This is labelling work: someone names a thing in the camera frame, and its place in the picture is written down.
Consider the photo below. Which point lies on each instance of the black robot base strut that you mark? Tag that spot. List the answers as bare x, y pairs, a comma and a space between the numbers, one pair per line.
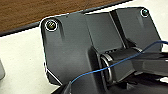
150, 63

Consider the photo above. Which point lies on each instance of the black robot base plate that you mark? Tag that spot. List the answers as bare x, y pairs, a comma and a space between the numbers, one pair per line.
73, 43

